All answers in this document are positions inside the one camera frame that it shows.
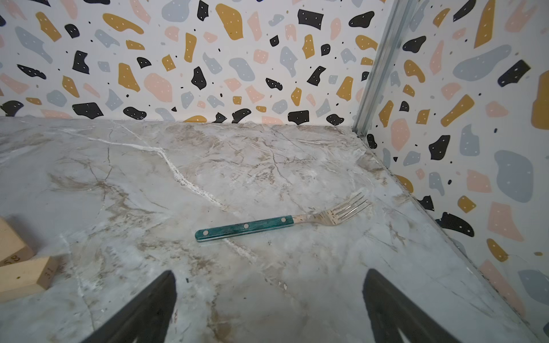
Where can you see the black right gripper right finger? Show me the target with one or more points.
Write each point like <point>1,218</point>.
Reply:
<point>394,317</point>

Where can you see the right corner metal post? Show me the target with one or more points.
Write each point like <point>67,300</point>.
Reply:
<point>397,22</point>

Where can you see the natural wood block marked 58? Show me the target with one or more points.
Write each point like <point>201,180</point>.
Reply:
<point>13,248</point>

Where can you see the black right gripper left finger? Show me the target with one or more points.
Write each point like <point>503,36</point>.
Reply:
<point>146,318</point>

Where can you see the natural wood block marked 31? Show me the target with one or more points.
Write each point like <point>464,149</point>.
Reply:
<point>27,278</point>

